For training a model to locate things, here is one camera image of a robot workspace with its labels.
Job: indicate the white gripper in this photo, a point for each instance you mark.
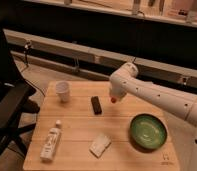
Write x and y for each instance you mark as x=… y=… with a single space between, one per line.
x=117 y=90

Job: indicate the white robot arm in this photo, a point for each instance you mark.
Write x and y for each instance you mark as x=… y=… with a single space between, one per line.
x=180 y=103

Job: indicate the white sponge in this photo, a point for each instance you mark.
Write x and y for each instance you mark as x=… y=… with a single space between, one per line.
x=99 y=145

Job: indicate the black rectangular block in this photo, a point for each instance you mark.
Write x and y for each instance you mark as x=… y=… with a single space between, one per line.
x=96 y=105

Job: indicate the green bowl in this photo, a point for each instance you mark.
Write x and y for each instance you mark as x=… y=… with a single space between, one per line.
x=148 y=131

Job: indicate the white paper cup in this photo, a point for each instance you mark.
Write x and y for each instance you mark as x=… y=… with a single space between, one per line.
x=63 y=90

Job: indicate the wooden table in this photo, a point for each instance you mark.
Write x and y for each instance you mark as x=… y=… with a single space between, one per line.
x=80 y=126

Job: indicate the white plastic bottle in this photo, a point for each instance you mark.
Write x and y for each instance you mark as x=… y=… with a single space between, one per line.
x=51 y=142

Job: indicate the black office chair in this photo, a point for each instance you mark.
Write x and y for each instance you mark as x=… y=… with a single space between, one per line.
x=14 y=99

